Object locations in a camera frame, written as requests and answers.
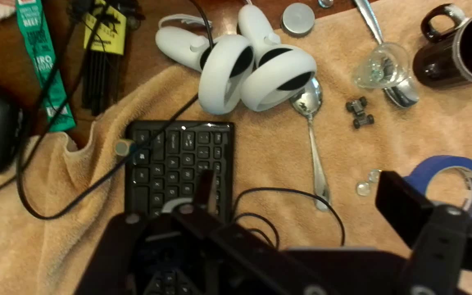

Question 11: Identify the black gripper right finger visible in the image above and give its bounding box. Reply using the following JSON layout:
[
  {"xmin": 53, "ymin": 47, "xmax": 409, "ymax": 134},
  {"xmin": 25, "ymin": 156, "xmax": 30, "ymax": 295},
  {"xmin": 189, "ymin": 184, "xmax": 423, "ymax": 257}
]
[{"xmin": 374, "ymin": 169, "xmax": 441, "ymax": 251}]

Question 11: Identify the silver spoon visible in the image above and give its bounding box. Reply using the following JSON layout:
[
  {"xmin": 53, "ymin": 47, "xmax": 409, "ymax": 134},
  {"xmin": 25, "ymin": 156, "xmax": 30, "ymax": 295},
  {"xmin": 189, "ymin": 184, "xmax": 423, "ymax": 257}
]
[
  {"xmin": 353, "ymin": 0, "xmax": 422, "ymax": 108},
  {"xmin": 289, "ymin": 75, "xmax": 335, "ymax": 213}
]

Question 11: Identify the black keyboard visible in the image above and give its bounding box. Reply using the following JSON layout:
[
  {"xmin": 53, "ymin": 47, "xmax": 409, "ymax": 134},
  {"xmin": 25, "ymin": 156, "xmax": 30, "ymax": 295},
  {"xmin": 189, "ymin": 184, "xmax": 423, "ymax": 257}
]
[{"xmin": 124, "ymin": 118, "xmax": 238, "ymax": 223}]

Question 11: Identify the green flat package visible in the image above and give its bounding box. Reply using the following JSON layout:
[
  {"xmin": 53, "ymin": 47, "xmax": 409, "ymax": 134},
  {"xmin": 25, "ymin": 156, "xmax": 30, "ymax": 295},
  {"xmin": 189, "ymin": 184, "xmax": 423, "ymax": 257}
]
[{"xmin": 14, "ymin": 0, "xmax": 79, "ymax": 134}]

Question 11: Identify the white round cap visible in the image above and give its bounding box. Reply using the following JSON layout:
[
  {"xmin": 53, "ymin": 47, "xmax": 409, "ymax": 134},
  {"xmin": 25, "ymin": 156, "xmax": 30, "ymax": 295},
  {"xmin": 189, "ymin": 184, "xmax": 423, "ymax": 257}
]
[{"xmin": 281, "ymin": 2, "xmax": 319, "ymax": 38}]

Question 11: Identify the clear glass bead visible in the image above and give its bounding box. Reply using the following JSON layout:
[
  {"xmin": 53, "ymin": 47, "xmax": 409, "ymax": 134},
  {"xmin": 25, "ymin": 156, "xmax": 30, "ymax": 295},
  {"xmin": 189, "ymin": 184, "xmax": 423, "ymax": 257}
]
[
  {"xmin": 366, "ymin": 167, "xmax": 384, "ymax": 185},
  {"xmin": 355, "ymin": 180, "xmax": 371, "ymax": 198}
]

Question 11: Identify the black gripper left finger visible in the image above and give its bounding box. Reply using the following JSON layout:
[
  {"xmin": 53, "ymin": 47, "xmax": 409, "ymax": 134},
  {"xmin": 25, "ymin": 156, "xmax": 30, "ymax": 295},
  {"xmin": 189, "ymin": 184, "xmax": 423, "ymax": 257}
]
[{"xmin": 194, "ymin": 169, "xmax": 222, "ymax": 218}]

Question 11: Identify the yellow-labelled hex key set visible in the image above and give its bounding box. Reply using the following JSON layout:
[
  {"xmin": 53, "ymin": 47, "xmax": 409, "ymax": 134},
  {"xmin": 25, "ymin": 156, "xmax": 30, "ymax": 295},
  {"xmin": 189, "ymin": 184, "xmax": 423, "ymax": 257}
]
[{"xmin": 71, "ymin": 0, "xmax": 140, "ymax": 116}]

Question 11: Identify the black mug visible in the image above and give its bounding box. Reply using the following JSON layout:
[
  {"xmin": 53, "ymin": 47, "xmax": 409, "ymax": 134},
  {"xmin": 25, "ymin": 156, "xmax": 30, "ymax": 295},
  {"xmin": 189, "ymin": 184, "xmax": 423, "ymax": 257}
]
[{"xmin": 412, "ymin": 2, "xmax": 472, "ymax": 87}]

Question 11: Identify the black cable with plug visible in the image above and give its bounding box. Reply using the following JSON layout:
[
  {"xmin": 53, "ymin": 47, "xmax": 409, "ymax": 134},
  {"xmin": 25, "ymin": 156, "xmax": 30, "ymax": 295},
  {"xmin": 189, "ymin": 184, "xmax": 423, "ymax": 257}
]
[{"xmin": 0, "ymin": 0, "xmax": 217, "ymax": 223}]

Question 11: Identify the blue tape roll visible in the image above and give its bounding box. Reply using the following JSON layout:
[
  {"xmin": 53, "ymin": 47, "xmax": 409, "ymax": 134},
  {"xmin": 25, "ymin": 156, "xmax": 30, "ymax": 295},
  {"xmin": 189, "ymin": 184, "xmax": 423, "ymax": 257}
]
[{"xmin": 402, "ymin": 154, "xmax": 472, "ymax": 223}]

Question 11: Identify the clear glass cup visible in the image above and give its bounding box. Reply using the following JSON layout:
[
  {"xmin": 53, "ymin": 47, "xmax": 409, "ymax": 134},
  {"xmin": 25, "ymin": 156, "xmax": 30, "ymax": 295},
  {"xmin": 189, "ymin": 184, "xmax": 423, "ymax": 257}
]
[{"xmin": 353, "ymin": 43, "xmax": 410, "ymax": 92}]

